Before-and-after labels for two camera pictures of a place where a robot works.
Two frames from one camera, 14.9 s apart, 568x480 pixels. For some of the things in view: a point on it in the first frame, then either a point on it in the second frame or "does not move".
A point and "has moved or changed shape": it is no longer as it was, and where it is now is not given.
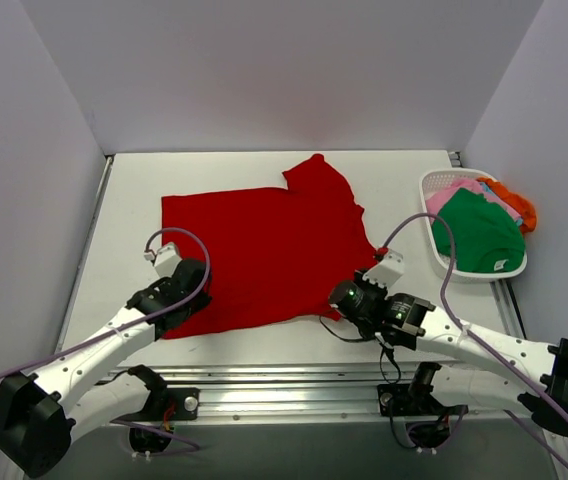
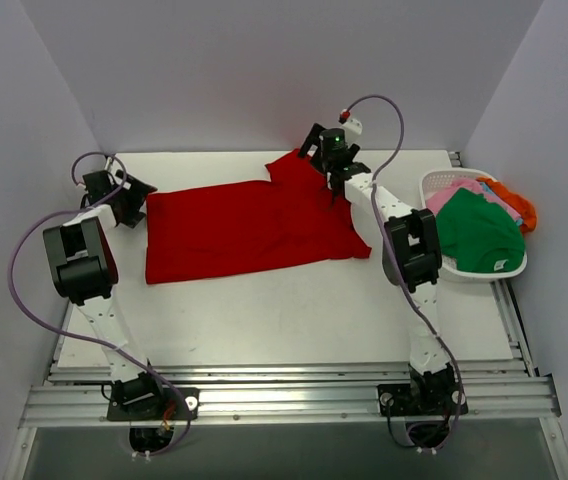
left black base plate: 185,401 does not move
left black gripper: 192,275 → 131,198
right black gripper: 361,279 → 337,170
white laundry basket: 430,182 does not move
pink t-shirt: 435,203 does not move
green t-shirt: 488,236 does not move
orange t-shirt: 518,202 does not move
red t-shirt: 275,255 has moved or changed shape
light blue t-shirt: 519,219 does not move
